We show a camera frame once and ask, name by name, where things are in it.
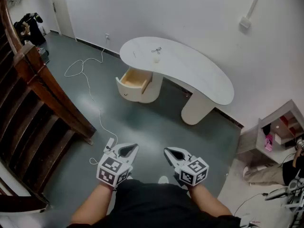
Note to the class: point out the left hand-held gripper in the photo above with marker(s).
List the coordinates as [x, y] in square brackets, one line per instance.
[111, 167]

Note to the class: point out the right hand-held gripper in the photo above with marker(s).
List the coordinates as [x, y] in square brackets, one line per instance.
[193, 171]

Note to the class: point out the large wooden drawer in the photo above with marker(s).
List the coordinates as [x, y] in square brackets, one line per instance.
[135, 79]

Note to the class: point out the small white ball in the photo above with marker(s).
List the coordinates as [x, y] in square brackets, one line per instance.
[156, 60]

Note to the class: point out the metal eyelash curler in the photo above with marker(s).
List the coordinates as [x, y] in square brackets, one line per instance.
[156, 50]

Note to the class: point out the person's right forearm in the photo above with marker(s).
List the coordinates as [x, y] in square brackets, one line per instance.
[209, 203]

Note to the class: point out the person's left forearm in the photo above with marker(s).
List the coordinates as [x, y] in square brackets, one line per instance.
[92, 203]

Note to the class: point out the white kidney-shaped desk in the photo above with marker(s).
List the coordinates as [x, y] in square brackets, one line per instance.
[185, 65]

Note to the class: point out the white power strip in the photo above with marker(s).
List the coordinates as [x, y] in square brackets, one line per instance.
[109, 144]

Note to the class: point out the person's white shoe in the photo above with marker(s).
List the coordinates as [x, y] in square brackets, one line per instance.
[163, 180]

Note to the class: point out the person's black clothing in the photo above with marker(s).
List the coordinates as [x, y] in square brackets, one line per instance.
[154, 205]

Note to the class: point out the pink packet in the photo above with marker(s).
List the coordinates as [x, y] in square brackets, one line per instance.
[268, 142]

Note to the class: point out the brown wooden staircase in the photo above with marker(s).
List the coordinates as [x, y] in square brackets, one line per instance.
[35, 108]

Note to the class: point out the grey shelf unit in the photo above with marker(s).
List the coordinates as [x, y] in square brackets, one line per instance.
[282, 129]

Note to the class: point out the white door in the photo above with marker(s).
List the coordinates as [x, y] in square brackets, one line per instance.
[63, 11]

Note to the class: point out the white wall socket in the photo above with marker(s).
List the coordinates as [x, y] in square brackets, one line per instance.
[107, 36]

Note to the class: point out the white wall conduit box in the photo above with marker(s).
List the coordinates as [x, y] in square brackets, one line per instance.
[244, 22]

